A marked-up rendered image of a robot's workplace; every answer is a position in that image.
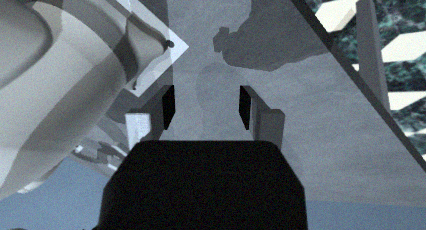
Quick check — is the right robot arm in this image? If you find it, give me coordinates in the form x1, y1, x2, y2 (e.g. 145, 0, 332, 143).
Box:
9, 146, 78, 230

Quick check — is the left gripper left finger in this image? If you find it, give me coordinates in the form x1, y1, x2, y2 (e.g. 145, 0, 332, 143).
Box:
125, 85, 175, 150

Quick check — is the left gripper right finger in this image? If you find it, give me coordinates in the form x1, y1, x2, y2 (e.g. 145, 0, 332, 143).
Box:
239, 85, 285, 151

